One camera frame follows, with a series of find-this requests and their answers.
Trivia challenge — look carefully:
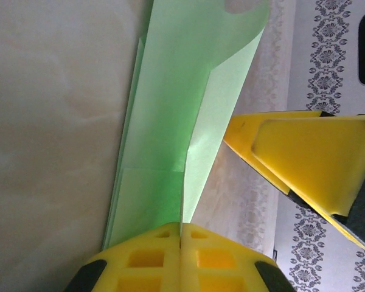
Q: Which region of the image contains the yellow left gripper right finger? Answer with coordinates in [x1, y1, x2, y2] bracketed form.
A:
[181, 223, 296, 292]

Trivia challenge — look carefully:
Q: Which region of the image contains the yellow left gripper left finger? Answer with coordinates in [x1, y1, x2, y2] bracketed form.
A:
[63, 221, 182, 292]

